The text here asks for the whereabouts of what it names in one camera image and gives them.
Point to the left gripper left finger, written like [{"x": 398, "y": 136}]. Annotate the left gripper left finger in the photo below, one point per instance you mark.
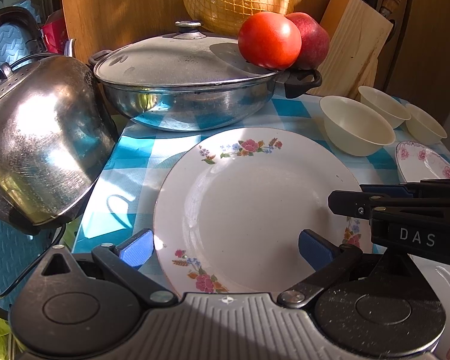
[{"x": 120, "y": 264}]

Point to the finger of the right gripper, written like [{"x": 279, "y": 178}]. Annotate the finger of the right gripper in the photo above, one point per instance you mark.
[
  {"x": 424, "y": 188},
  {"x": 360, "y": 204}
]

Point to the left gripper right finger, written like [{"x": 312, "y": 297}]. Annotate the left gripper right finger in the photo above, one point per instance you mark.
[{"x": 330, "y": 263}]

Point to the cream bowl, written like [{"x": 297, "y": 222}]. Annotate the cream bowl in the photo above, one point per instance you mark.
[
  {"x": 353, "y": 127},
  {"x": 423, "y": 127},
  {"x": 388, "y": 107}
]

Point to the small pink floral dish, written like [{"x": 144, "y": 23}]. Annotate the small pink floral dish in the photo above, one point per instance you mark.
[{"x": 416, "y": 162}]

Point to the blue white checkered tablecloth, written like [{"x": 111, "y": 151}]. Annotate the blue white checkered tablecloth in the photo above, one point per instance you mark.
[{"x": 123, "y": 200}]

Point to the large floral white plate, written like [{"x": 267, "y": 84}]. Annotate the large floral white plate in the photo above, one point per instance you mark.
[{"x": 230, "y": 211}]

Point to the steel kettle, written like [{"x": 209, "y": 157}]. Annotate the steel kettle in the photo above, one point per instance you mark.
[{"x": 55, "y": 134}]

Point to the red apple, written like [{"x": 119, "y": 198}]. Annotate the red apple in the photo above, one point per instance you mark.
[{"x": 315, "y": 41}]

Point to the wooden knife block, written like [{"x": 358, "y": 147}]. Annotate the wooden knife block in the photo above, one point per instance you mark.
[{"x": 357, "y": 35}]

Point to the red tomato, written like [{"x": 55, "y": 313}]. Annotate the red tomato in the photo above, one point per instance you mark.
[{"x": 269, "y": 40}]

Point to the steel pot with lid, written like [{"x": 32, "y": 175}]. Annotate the steel pot with lid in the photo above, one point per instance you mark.
[{"x": 189, "y": 81}]

